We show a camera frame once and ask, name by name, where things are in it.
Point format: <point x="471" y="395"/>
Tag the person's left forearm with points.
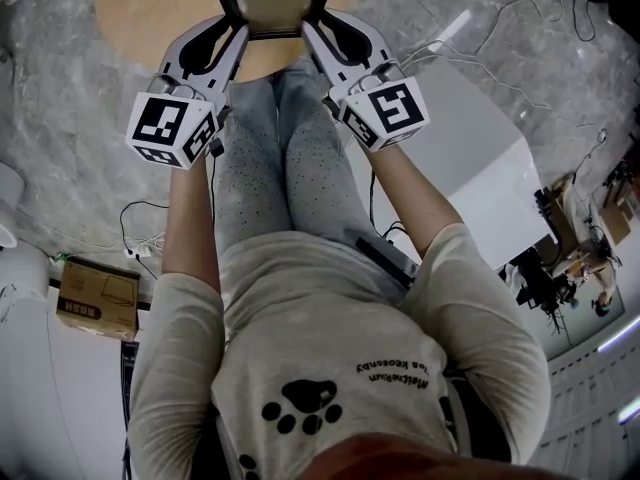
<point x="190" y="218"/>

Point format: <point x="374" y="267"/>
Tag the white cabinet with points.
<point x="480" y="158"/>

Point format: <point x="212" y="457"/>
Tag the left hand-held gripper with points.
<point x="160" y="120"/>

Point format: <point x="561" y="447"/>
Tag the white power strip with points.
<point x="139" y="252"/>

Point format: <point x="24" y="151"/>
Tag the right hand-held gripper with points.
<point x="392" y="110"/>

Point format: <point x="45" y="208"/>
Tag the person's right forearm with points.
<point x="410" y="198"/>

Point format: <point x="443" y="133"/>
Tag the brown cardboard box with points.
<point x="95" y="295"/>

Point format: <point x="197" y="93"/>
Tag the black box at waist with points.
<point x="387" y="260"/>

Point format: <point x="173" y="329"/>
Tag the round wooden table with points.
<point x="150" y="13"/>

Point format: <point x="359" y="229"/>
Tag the person's speckled grey trouser legs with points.
<point x="250" y="168"/>

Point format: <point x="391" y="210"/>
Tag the black equipment stand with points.
<point x="537" y="280"/>

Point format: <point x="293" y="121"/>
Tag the person's beige paw print sweatshirt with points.
<point x="325" y="328"/>

